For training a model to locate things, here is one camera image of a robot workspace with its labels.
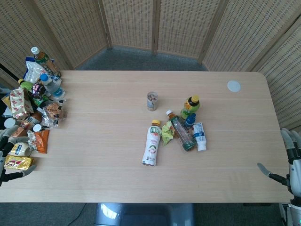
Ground white pink yogurt bottle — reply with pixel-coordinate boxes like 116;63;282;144
141;119;162;167

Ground silver orange snack bag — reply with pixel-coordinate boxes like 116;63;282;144
41;100;68;129

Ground dark purple snack bag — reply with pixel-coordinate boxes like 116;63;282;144
30;82;49;101

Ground woven wicker folding screen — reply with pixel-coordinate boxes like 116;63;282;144
0;0;301;132

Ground clear water bottle blue cap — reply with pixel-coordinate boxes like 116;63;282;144
40;73;65;99

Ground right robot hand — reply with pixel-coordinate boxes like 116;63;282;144
257;128;301;196

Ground white bottle with blue label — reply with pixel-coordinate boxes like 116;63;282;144
192;121;207;152

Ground white blue snack bag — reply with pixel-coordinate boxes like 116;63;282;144
22;57;49;83

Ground clear jar of nuts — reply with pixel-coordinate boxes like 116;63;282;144
146;91;158;112

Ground brown label bottle white cap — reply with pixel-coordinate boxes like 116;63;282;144
21;112;43;132

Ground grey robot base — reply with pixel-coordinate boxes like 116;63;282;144
94;202;196;226

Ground tea bottle with white cap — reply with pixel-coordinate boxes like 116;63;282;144
166;110;197;152

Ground gold red snack bag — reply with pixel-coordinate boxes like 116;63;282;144
1;87;35;121

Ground green bottle with yellow cap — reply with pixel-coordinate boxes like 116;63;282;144
180;94;201;121

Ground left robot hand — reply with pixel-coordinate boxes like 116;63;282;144
0;125;37;187

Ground brown bottle with grey cap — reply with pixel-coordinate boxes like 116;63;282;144
4;117;28;139

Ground crumpled green yellow wrapper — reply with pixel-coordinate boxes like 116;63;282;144
160;120;176;145

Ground cream sauce bottle yellow label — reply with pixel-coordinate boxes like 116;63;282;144
8;141;32;157

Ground black floor cable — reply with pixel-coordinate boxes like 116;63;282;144
70;202;87;226

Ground gold red snack packet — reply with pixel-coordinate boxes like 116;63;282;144
3;154;35;170

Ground small green bottle yellow cap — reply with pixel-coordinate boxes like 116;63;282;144
18;79;35;91

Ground green label tea bottle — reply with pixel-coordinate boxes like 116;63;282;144
31;46;61;78

